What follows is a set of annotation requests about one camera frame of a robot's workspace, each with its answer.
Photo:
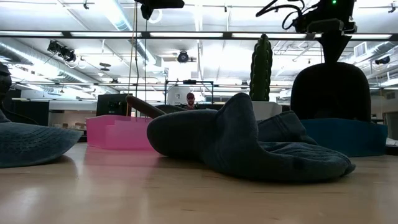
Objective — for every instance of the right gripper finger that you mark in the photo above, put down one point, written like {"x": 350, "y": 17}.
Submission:
{"x": 333, "y": 46}

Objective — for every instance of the blue denim cap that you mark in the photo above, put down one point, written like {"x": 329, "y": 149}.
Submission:
{"x": 31, "y": 143}
{"x": 233, "y": 143}

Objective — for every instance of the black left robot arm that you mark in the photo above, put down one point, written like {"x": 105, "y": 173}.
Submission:
{"x": 4, "y": 81}

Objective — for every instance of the black ceiling fixture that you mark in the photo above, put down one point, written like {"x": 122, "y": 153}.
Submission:
{"x": 382, "y": 60}
{"x": 183, "y": 57}
{"x": 63, "y": 51}

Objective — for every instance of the green cactus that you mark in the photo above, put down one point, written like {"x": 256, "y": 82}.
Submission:
{"x": 261, "y": 68}

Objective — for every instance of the blue plastic bin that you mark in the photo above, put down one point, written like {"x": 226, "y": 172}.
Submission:
{"x": 342, "y": 137}

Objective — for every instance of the white hexagonal plant pot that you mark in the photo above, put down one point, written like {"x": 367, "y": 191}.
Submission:
{"x": 267, "y": 109}

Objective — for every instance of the person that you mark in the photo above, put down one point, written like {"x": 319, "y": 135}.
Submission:
{"x": 190, "y": 101}

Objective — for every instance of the black equipment case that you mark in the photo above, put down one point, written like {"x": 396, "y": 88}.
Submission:
{"x": 112, "y": 104}

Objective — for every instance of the red translucent plastic bin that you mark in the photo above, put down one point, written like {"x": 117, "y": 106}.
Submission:
{"x": 118, "y": 133}

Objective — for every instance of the black aluminium rig frame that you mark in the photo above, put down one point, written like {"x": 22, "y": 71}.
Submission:
{"x": 145, "y": 34}

